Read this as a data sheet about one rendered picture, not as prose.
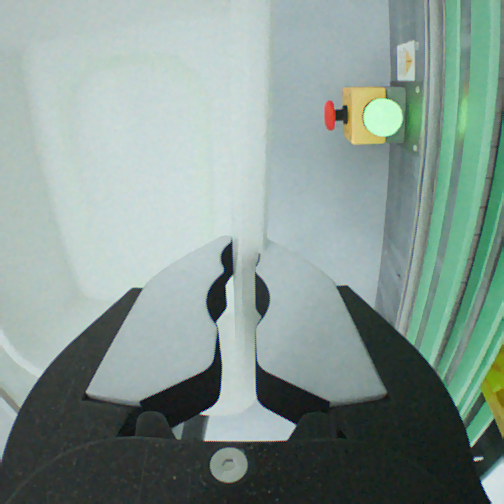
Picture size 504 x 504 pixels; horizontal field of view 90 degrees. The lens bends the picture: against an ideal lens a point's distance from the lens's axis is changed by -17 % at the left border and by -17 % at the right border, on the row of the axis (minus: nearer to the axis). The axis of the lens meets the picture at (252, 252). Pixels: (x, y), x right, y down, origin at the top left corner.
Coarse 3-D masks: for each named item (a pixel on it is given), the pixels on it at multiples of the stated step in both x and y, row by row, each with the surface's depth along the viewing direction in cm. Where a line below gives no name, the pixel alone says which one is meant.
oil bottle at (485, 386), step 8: (496, 368) 34; (488, 376) 35; (496, 376) 33; (488, 384) 35; (496, 384) 33; (488, 392) 35; (496, 392) 33; (488, 400) 34; (496, 400) 32; (496, 408) 32; (496, 416) 32
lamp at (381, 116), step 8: (368, 104) 32; (376, 104) 31; (384, 104) 31; (392, 104) 31; (368, 112) 32; (376, 112) 31; (384, 112) 31; (392, 112) 31; (400, 112) 31; (368, 120) 32; (376, 120) 31; (384, 120) 31; (392, 120) 31; (400, 120) 31; (368, 128) 33; (376, 128) 32; (384, 128) 32; (392, 128) 32
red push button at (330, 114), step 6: (330, 102) 36; (324, 108) 37; (330, 108) 36; (324, 114) 37; (330, 114) 36; (336, 114) 37; (342, 114) 37; (324, 120) 38; (330, 120) 36; (336, 120) 37; (342, 120) 37; (330, 126) 37
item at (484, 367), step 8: (496, 336) 32; (496, 344) 32; (488, 352) 34; (496, 352) 33; (488, 360) 34; (480, 368) 36; (488, 368) 35; (480, 376) 36; (472, 384) 37; (480, 384) 36; (472, 392) 37; (464, 400) 39; (464, 408) 40
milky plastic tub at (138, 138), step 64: (0, 0) 7; (64, 0) 9; (128, 0) 10; (192, 0) 10; (256, 0) 7; (0, 64) 13; (64, 64) 14; (128, 64) 14; (192, 64) 14; (256, 64) 8; (0, 128) 14; (64, 128) 16; (128, 128) 16; (192, 128) 15; (256, 128) 8; (0, 192) 15; (64, 192) 18; (128, 192) 18; (192, 192) 17; (256, 192) 9; (0, 256) 15; (64, 256) 21; (128, 256) 20; (256, 256) 11; (0, 320) 16; (64, 320) 21; (256, 320) 12
